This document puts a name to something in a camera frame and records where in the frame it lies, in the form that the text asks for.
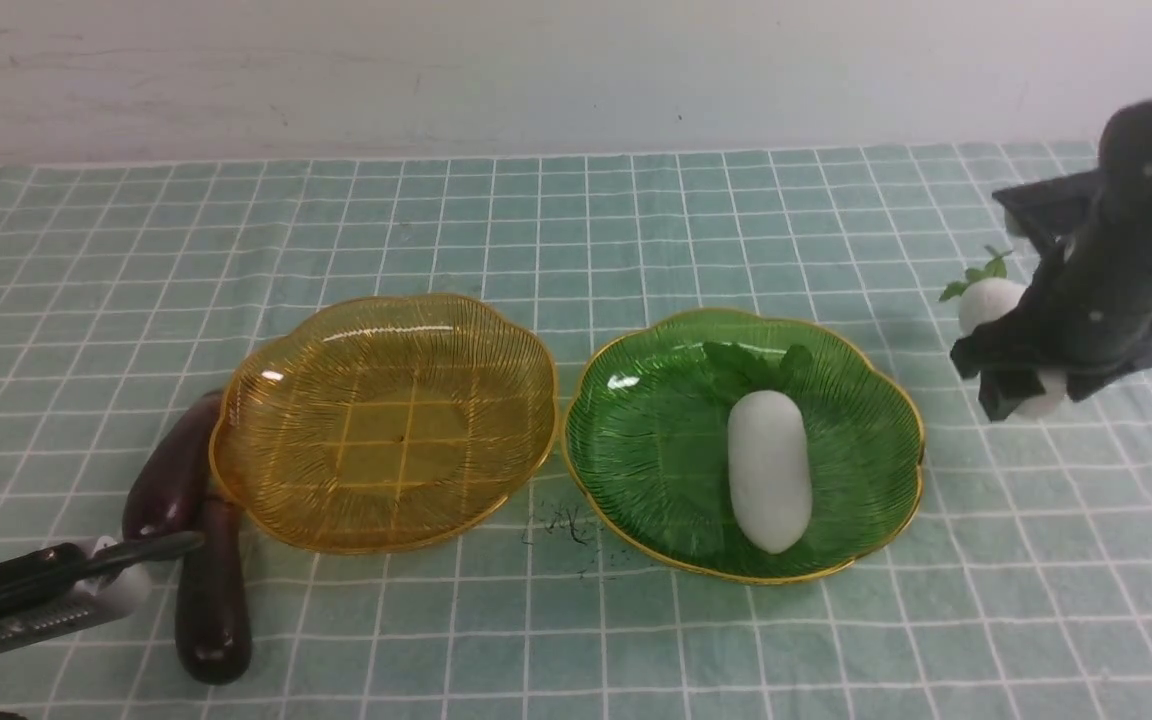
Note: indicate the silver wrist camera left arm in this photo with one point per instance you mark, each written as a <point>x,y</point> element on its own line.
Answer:
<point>35,615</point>

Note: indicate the amber glass plate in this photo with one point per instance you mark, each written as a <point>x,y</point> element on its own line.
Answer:
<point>386,424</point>

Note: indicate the purple eggplant one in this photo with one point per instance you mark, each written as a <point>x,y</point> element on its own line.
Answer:
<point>167,494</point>
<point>212,629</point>

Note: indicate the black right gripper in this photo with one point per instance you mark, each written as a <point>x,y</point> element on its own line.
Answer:
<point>1087,313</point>

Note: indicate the white radish with leaves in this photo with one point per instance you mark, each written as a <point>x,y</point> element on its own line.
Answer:
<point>768,465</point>
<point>985,294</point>

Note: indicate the green checkered tablecloth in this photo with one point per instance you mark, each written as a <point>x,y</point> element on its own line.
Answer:
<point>1022,590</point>

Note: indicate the green glass plate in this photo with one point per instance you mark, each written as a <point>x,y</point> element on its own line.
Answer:
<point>645,439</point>

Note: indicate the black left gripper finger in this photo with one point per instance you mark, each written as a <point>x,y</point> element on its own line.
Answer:
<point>46,575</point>

